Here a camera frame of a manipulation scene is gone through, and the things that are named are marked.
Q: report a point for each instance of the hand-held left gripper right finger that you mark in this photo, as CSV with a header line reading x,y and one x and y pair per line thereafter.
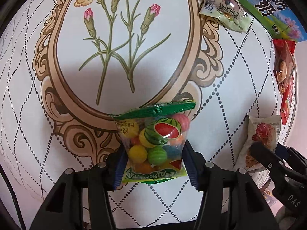
x,y
190,170

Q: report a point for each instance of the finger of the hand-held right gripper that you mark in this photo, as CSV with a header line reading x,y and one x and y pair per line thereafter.
x,y
263,155
283,151

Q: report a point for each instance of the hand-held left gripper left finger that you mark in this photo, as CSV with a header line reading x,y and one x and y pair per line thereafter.
x,y
118,175

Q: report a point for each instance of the white grey snack packet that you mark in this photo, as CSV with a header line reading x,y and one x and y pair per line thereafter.
x,y
261,129

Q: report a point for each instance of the green round candy packet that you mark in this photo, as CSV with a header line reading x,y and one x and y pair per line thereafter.
x,y
153,134

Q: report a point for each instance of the printed cardboard box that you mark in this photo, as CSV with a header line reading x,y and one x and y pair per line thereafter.
x,y
271,7

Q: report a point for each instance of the red snack packet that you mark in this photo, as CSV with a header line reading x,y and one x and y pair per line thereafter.
x,y
283,69

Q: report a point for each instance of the white quilted floral blanket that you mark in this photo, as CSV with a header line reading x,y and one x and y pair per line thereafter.
x,y
153,40

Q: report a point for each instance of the pale green snack packet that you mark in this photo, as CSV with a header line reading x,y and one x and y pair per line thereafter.
x,y
223,7

